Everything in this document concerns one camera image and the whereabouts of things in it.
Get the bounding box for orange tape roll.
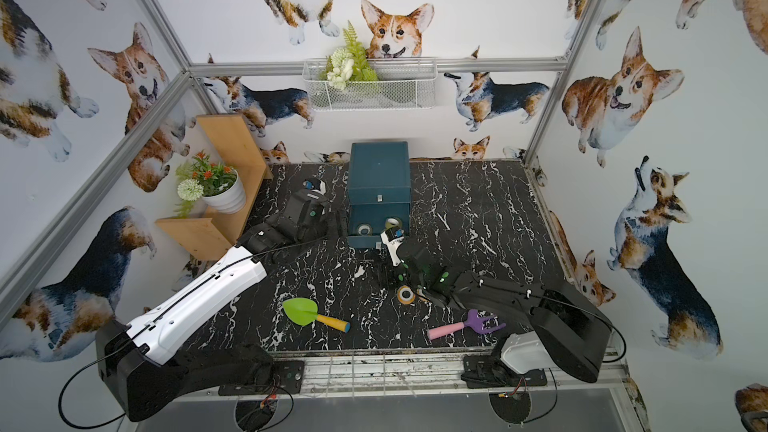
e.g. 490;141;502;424
397;285;416;305

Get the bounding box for yellow-green tape roll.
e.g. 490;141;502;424
356;223;373;236
385;217;402;229

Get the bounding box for teal drawer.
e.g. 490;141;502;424
347;202;411;249

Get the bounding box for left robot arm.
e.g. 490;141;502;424
96;186;347;422

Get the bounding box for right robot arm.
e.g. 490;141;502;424
380;237;613;383

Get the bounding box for teal drawer cabinet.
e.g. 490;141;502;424
347;141;413;250

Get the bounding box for purple pink toy fork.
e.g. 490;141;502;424
427;309;506;341

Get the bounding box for white potted flower plant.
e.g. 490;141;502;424
175;150;246;218

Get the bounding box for green toy shovel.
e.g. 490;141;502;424
282;297;350;333

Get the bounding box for wooden corner shelf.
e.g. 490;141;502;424
155;115;272;261

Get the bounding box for green fern white flowers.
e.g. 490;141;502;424
320;22;378;91

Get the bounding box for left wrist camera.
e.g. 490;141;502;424
303;177;327;194

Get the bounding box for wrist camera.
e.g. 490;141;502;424
303;177;327;194
380;226;405;267

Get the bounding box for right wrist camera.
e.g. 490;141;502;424
380;226;405;267

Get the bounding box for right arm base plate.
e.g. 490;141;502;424
460;355;548;389

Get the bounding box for white wire wall basket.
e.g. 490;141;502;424
302;59;437;111

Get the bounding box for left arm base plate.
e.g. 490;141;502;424
218;360;305;396

